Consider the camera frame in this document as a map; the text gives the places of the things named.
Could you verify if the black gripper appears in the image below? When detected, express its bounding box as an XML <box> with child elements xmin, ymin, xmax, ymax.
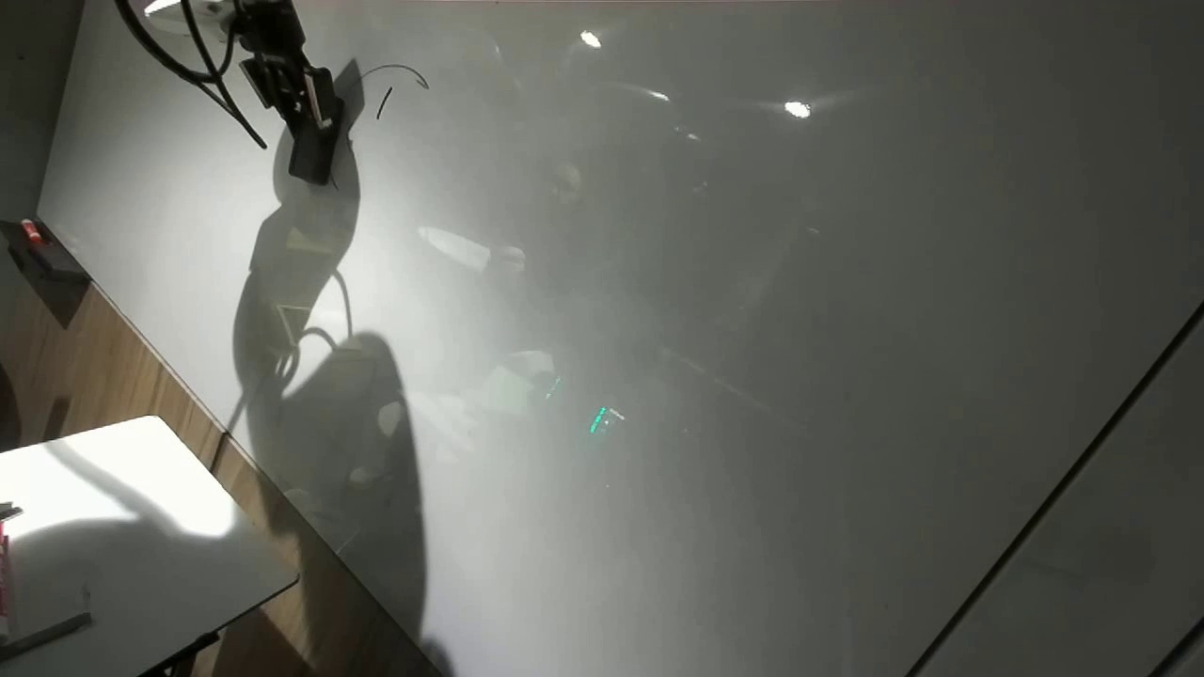
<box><xmin>229</xmin><ymin>0</ymin><xmax>368</xmax><ymax>135</ymax></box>

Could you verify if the black whiteboard eraser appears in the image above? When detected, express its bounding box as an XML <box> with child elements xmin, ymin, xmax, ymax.
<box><xmin>284</xmin><ymin>118</ymin><xmax>344</xmax><ymax>187</ymax></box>

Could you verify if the black device with red button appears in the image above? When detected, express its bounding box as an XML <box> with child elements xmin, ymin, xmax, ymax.
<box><xmin>0</xmin><ymin>216</ymin><xmax>92</xmax><ymax>331</ymax></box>

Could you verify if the white table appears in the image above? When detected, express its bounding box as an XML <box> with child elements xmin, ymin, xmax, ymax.
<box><xmin>0</xmin><ymin>412</ymin><xmax>304</xmax><ymax>677</ymax></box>

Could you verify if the red marker pen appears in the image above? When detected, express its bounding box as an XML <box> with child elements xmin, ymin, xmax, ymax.
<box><xmin>0</xmin><ymin>519</ymin><xmax>16</xmax><ymax>646</ymax></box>

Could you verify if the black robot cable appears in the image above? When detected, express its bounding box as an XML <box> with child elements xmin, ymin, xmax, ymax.
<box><xmin>115</xmin><ymin>0</ymin><xmax>274</xmax><ymax>155</ymax></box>

